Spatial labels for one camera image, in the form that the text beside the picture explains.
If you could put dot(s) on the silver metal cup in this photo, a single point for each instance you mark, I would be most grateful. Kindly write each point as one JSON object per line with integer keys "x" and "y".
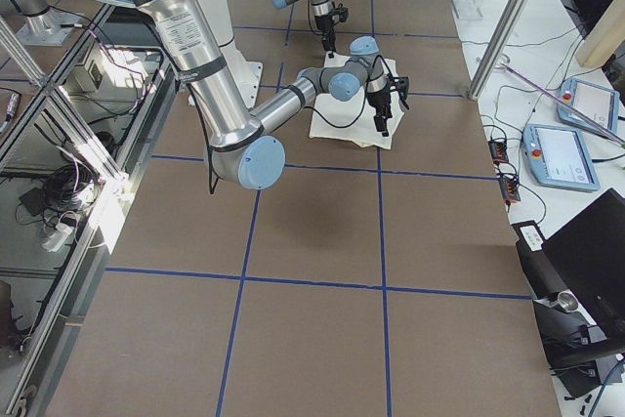
{"x": 566, "y": 302}

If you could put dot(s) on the aluminium frame post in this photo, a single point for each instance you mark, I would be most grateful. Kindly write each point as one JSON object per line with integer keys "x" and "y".
{"x": 495, "y": 47}

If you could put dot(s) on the near blue teach pendant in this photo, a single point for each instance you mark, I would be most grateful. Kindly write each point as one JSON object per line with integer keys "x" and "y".
{"x": 558, "y": 158}

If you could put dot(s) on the clear acrylic rack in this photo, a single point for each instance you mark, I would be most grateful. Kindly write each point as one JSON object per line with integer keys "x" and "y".
{"x": 467, "y": 10}

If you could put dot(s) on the blue teach pendant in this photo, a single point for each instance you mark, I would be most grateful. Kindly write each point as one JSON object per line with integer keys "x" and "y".
{"x": 558, "y": 158}
{"x": 598, "y": 103}

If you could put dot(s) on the far blue teach pendant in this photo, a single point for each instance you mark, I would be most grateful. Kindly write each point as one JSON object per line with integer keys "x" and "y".
{"x": 598, "y": 103}

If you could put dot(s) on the reacher grabber tool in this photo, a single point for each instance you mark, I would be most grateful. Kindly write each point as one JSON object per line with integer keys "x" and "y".
{"x": 594, "y": 125}

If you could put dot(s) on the cream long-sleeve cat shirt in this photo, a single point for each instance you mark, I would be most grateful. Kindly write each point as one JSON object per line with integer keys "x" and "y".
{"x": 352, "y": 121}

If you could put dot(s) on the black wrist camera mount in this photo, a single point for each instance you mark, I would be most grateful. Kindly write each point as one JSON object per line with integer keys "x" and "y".
{"x": 400, "y": 85}
{"x": 339, "y": 13}

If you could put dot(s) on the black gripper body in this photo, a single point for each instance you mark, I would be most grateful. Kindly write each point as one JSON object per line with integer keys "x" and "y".
{"x": 379, "y": 100}
{"x": 324, "y": 26}

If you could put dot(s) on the black laptop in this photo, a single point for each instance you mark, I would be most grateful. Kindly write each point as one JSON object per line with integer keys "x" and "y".
{"x": 588, "y": 255}

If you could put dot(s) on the small black relay box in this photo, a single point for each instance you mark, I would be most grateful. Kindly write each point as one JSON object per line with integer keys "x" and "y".
{"x": 498, "y": 151}

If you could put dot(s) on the white camera mast pedestal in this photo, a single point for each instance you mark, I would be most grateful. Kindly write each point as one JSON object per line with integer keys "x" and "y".
{"x": 247, "y": 75}

